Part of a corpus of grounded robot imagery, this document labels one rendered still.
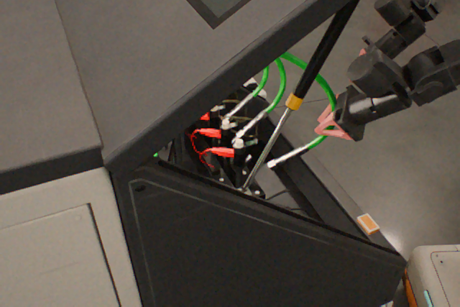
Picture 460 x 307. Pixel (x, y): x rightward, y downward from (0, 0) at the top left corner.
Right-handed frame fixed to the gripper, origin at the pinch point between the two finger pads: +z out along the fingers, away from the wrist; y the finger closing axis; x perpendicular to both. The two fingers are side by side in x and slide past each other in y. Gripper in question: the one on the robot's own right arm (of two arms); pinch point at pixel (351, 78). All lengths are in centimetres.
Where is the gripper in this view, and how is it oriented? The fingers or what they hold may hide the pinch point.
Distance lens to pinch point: 116.0
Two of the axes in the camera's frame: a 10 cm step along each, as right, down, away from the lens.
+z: -7.0, 6.2, 3.6
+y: -7.1, -5.0, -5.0
